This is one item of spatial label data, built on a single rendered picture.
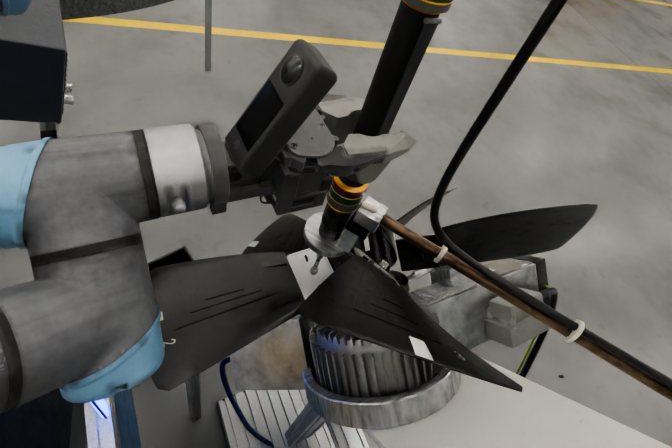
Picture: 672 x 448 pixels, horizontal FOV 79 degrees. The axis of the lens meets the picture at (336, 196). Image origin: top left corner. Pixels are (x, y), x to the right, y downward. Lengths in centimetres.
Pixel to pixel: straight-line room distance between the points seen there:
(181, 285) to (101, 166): 37
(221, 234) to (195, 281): 144
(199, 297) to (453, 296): 44
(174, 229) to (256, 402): 90
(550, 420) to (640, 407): 199
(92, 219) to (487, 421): 56
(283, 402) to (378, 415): 109
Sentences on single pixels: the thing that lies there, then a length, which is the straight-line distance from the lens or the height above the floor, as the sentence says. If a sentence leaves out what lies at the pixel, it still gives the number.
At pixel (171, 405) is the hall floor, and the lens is 181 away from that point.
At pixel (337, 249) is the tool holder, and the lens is 56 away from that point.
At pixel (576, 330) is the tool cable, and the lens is 54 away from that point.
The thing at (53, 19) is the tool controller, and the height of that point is 123.
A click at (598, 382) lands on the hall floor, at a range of 255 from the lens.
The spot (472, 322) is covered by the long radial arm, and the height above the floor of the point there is 110.
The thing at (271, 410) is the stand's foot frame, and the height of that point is 8.
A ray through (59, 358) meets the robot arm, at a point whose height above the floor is 147.
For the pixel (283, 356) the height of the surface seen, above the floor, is 102.
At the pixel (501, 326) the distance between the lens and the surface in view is 84.
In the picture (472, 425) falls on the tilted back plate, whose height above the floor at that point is 119.
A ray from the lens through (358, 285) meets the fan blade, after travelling 47.
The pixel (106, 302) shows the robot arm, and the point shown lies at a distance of 34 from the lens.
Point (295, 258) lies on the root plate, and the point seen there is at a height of 118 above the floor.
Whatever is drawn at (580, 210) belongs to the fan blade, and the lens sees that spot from 66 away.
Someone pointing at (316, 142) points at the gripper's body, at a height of 151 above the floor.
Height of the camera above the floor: 176
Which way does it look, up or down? 48 degrees down
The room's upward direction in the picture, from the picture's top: 21 degrees clockwise
